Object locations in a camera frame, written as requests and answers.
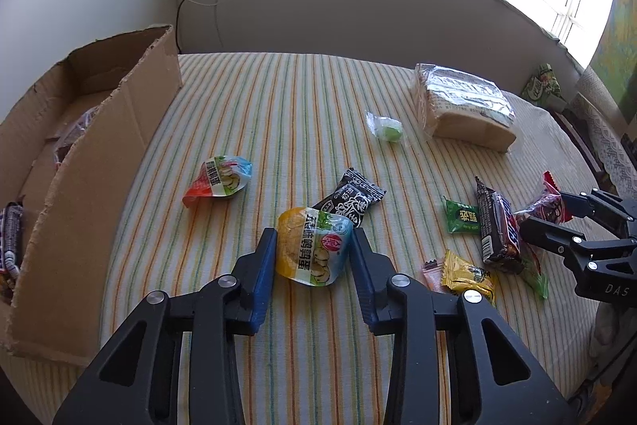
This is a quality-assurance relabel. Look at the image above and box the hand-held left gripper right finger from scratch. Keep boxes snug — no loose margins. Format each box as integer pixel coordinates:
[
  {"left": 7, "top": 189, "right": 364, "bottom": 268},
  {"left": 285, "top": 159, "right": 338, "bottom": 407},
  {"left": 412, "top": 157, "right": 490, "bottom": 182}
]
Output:
[{"left": 350, "top": 228, "right": 578, "bottom": 425}]

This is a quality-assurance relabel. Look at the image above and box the yellow egg snack packet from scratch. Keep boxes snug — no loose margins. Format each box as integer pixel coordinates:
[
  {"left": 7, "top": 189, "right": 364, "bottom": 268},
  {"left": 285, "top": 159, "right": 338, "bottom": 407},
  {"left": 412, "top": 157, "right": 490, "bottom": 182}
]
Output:
[{"left": 277, "top": 206, "right": 354, "bottom": 287}]

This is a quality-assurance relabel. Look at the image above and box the bread loaf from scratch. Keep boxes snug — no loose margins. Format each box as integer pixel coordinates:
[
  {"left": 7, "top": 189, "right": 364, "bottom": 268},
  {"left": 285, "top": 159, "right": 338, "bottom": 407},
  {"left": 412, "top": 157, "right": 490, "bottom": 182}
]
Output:
[{"left": 412, "top": 63, "right": 518, "bottom": 153}]

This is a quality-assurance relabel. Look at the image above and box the small yellow snack packet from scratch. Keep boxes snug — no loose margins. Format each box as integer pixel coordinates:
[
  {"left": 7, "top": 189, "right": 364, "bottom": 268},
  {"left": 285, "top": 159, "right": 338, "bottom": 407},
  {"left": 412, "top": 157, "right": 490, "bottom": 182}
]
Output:
[{"left": 440, "top": 249, "right": 498, "bottom": 306}]

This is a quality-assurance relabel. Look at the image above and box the green wall poster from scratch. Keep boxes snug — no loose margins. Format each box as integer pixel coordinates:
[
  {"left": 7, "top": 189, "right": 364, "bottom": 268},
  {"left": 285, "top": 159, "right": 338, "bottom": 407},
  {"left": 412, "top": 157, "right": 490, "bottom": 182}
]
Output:
[{"left": 587, "top": 0, "right": 637, "bottom": 107}]

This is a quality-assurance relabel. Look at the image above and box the cardboard box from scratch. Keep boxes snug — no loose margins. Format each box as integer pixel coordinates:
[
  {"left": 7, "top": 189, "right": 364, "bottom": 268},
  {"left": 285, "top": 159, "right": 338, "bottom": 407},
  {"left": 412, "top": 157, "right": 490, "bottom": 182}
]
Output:
[{"left": 0, "top": 24, "right": 183, "bottom": 361}]

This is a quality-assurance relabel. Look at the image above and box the green candy wrapper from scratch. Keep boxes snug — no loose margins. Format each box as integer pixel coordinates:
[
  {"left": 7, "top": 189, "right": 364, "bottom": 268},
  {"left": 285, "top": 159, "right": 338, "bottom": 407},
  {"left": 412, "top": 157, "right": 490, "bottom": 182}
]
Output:
[{"left": 520, "top": 246, "right": 549, "bottom": 300}]

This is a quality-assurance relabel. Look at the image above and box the white lace cloth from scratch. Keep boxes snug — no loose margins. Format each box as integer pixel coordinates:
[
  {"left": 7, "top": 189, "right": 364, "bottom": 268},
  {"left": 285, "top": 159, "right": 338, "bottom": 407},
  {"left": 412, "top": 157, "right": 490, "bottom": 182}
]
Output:
[{"left": 567, "top": 67, "right": 637, "bottom": 207}]

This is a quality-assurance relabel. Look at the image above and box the green snack bag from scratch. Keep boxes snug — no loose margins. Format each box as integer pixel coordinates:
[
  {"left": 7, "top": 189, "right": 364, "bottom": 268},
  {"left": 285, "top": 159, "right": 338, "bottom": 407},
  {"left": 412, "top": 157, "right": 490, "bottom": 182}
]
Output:
[{"left": 521, "top": 63, "right": 563, "bottom": 107}]

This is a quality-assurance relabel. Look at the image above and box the green candy in clear wrapper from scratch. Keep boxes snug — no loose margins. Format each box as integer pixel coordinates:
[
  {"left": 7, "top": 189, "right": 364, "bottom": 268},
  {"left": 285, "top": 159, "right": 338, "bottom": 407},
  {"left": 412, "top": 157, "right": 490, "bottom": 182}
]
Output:
[{"left": 365, "top": 110, "right": 405, "bottom": 144}]

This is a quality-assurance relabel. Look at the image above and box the black snack packet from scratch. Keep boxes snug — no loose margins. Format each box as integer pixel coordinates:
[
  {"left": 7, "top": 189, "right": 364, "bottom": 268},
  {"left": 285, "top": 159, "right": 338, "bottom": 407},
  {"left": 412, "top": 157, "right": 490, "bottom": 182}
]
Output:
[{"left": 312, "top": 167, "right": 388, "bottom": 229}]

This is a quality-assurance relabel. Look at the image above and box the striped cloth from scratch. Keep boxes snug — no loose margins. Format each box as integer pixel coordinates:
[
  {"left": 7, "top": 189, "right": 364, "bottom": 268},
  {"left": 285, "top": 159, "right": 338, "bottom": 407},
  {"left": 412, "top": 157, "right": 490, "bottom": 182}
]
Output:
[{"left": 97, "top": 51, "right": 618, "bottom": 425}]

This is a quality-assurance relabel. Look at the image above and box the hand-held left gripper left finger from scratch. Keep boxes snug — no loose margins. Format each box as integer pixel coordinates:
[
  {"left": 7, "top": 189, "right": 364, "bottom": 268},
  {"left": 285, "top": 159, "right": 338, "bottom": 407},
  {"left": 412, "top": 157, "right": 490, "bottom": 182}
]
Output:
[{"left": 52, "top": 227, "right": 278, "bottom": 425}]

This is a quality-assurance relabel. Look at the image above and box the small pink snack packet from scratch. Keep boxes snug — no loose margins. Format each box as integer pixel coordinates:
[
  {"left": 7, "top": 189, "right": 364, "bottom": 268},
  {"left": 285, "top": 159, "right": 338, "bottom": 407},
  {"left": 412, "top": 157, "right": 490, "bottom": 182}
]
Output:
[{"left": 422, "top": 258, "right": 446, "bottom": 292}]

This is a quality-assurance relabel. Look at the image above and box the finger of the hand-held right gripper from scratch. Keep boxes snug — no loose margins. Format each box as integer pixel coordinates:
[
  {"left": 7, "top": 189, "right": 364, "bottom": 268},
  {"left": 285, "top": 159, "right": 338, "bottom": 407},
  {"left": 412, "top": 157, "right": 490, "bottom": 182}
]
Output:
[
  {"left": 519, "top": 215, "right": 637, "bottom": 279},
  {"left": 557, "top": 187, "right": 637, "bottom": 237}
]

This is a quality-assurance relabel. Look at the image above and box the red blue egg snack packet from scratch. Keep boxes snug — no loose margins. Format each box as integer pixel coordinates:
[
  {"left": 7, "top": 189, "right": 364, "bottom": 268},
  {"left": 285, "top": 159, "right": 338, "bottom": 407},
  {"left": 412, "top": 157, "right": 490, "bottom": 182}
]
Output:
[{"left": 182, "top": 155, "right": 253, "bottom": 209}]

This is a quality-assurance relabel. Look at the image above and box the small green snack packet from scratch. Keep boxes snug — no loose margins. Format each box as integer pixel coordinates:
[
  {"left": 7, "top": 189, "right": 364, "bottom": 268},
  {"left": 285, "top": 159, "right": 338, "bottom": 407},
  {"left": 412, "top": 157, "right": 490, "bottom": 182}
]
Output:
[{"left": 443, "top": 196, "right": 483, "bottom": 235}]

